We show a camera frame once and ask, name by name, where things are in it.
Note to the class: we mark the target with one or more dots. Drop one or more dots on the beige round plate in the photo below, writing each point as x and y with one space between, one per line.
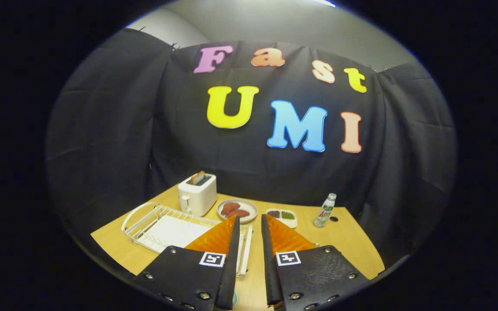
252 207

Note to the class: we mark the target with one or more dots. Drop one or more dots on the pile of dark beans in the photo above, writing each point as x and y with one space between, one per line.
274 214

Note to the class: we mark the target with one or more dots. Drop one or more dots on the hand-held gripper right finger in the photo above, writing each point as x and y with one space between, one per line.
268 268

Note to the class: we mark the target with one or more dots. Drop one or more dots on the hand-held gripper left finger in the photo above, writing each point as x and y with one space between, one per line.
231 268

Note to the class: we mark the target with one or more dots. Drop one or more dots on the toast slice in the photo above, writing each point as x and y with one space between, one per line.
197 177

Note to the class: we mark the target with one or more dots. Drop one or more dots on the red meat slice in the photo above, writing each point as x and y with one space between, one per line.
240 213
230 207

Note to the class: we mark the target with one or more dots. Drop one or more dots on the white divided dish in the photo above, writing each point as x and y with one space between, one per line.
291 223

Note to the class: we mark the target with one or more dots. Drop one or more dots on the pale green plate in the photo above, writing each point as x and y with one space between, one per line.
234 300

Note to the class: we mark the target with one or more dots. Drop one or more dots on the white toaster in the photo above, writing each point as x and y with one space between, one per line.
197 196

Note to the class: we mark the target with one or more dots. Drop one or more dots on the white drink bottle green label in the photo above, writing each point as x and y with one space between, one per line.
324 211

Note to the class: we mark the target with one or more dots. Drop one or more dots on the white drip tray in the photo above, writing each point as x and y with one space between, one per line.
171 231

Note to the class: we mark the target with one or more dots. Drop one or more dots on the pile of green beans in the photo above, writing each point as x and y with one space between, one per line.
288 215

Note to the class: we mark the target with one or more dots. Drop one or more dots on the black backdrop cloth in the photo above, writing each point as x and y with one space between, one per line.
123 129

